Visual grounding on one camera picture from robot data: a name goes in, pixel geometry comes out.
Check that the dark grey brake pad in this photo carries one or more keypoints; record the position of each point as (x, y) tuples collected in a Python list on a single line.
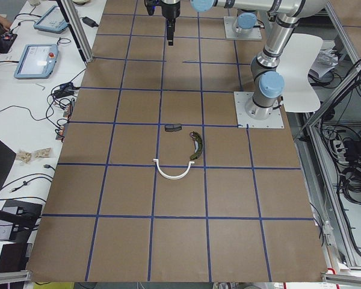
[(175, 127)]

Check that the far teach pendant tablet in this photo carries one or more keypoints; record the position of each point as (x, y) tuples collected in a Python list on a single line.
[(52, 21)]

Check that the bag of wooden pieces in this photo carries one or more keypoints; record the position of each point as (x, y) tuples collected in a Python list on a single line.
[(26, 157)]

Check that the white curved plastic bracket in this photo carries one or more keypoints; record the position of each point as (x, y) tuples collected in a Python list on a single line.
[(172, 175)]

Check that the olive green brake shoe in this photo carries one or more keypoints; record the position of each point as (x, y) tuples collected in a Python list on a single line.
[(198, 143)]

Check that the black power adapter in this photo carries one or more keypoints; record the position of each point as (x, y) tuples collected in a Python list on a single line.
[(89, 22)]

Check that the white plastic chair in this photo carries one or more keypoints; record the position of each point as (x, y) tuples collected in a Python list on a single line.
[(296, 60)]

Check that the near teach pendant tablet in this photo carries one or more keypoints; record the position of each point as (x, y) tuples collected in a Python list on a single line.
[(37, 61)]

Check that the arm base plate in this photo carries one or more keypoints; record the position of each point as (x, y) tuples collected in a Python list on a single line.
[(251, 116), (234, 32)]

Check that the aluminium frame post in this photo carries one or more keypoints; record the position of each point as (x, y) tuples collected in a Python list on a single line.
[(71, 17)]

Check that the teach pendant tablet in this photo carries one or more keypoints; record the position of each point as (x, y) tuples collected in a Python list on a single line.
[(52, 21), (37, 61)]

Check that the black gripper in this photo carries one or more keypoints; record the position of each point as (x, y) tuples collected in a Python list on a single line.
[(169, 9)]

